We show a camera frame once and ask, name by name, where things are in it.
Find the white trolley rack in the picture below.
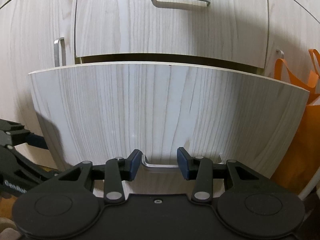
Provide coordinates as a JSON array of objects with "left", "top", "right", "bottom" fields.
[{"left": 298, "top": 168, "right": 320, "bottom": 200}]

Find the wooden drawer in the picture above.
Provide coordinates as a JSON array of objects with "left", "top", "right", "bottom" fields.
[
  {"left": 75, "top": 0, "right": 267, "bottom": 68},
  {"left": 28, "top": 61, "right": 311, "bottom": 196}
]

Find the orange fabric tote bag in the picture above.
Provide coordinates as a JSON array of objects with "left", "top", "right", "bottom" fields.
[{"left": 271, "top": 49, "right": 319, "bottom": 195}]

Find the right cabinet door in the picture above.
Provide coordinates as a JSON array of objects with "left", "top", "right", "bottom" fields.
[{"left": 264, "top": 0, "right": 319, "bottom": 81}]

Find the left cabinet door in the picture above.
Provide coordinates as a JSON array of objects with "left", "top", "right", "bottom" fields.
[{"left": 1, "top": 0, "right": 76, "bottom": 135}]

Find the left door metal handle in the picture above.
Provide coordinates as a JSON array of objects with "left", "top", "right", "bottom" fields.
[{"left": 54, "top": 37, "right": 66, "bottom": 67}]

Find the cabinet door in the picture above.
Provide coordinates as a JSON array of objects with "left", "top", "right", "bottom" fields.
[
  {"left": 264, "top": 0, "right": 319, "bottom": 81},
  {"left": 1, "top": 0, "right": 76, "bottom": 135}
]

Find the right door metal handle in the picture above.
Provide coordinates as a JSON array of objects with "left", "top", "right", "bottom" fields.
[{"left": 276, "top": 49, "right": 285, "bottom": 59}]

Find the door metal handle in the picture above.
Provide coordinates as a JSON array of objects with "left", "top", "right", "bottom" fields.
[
  {"left": 276, "top": 49, "right": 285, "bottom": 59},
  {"left": 54, "top": 37, "right": 66, "bottom": 67}
]

